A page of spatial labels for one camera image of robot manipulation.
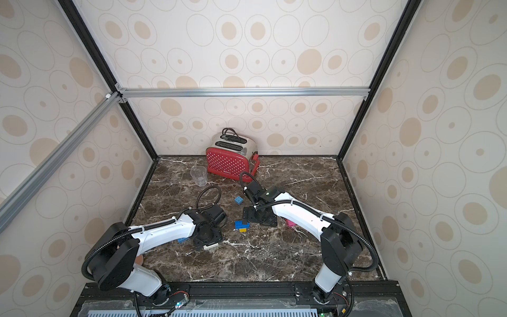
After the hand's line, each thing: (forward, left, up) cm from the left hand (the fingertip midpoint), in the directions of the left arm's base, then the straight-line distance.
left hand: (221, 241), depth 85 cm
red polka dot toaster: (+37, -3, +15) cm, 40 cm away
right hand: (+7, -17, +7) cm, 19 cm away
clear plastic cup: (+37, +17, -1) cm, 41 cm away
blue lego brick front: (+10, -7, -4) cm, 13 cm away
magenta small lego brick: (+1, -28, +17) cm, 33 cm away
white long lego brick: (-4, +2, +6) cm, 7 cm away
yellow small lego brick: (+6, -9, -1) cm, 11 cm away
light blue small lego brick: (+22, -6, -1) cm, 23 cm away
